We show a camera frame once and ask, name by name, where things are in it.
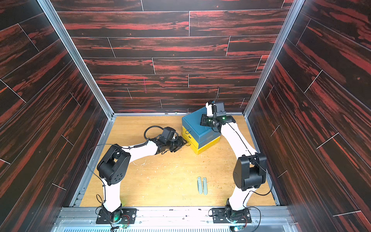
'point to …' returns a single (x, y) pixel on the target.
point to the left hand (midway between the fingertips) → (187, 144)
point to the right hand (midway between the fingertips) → (206, 119)
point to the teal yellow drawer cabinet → (197, 137)
